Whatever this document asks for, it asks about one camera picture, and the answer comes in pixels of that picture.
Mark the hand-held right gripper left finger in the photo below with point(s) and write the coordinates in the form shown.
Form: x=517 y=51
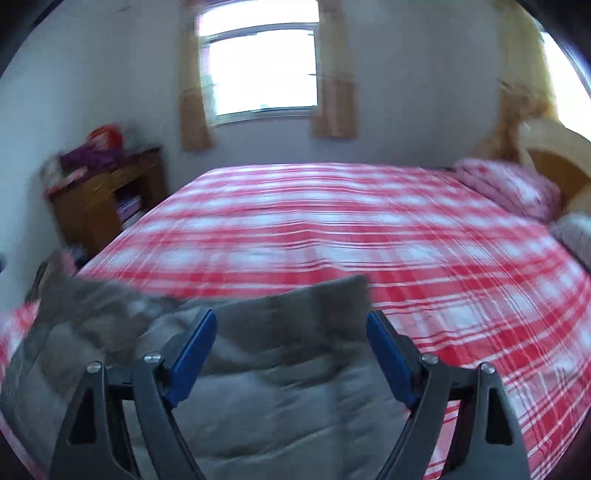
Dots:
x=191 y=355

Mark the bright side window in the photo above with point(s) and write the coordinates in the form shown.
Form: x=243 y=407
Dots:
x=568 y=83

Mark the red patterned flat box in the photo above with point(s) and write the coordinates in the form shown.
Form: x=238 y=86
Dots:
x=69 y=177

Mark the pink folded quilt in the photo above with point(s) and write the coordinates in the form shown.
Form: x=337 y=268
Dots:
x=508 y=184

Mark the stack of books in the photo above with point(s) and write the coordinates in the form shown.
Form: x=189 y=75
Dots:
x=129 y=207

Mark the yellow curtain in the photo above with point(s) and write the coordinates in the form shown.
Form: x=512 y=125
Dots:
x=337 y=92
x=521 y=92
x=194 y=110

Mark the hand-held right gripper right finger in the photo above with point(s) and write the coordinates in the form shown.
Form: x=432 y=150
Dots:
x=392 y=360

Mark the wooden desk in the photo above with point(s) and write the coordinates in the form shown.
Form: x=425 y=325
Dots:
x=92 y=207

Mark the grey puffer jacket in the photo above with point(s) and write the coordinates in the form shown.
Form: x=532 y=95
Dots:
x=277 y=392

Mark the purple clothes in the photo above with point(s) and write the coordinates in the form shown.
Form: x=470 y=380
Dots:
x=87 y=157

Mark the bed with red plaid sheet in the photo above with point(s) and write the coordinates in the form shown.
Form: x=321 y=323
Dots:
x=369 y=230

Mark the sliding window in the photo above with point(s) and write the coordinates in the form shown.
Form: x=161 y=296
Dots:
x=263 y=69

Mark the wooden headboard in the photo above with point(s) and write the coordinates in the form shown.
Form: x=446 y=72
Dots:
x=554 y=157

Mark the striped pillow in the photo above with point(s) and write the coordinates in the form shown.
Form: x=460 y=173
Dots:
x=575 y=235

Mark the pile of clothes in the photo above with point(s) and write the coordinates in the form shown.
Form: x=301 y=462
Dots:
x=70 y=259

